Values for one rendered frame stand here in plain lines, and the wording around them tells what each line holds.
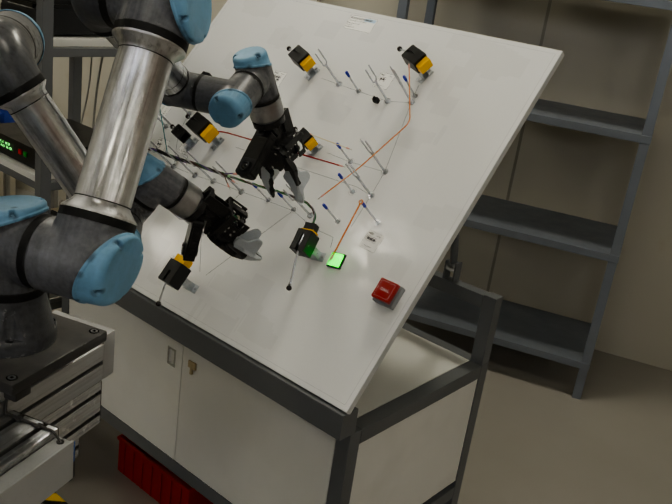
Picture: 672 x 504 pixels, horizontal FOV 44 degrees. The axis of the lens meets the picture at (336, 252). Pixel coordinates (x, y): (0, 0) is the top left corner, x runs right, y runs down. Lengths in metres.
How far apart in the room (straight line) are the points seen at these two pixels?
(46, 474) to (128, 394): 1.25
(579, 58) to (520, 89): 2.22
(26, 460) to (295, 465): 0.91
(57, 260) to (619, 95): 3.43
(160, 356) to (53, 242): 1.14
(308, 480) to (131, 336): 0.72
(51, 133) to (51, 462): 0.58
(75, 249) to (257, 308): 0.89
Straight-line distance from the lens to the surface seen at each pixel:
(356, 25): 2.46
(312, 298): 1.99
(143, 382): 2.46
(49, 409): 1.47
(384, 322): 1.88
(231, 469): 2.26
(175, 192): 1.70
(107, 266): 1.22
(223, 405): 2.20
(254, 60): 1.72
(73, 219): 1.25
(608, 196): 4.39
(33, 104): 1.54
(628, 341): 4.61
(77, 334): 1.44
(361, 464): 2.00
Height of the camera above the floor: 1.82
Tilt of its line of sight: 20 degrees down
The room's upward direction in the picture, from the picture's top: 8 degrees clockwise
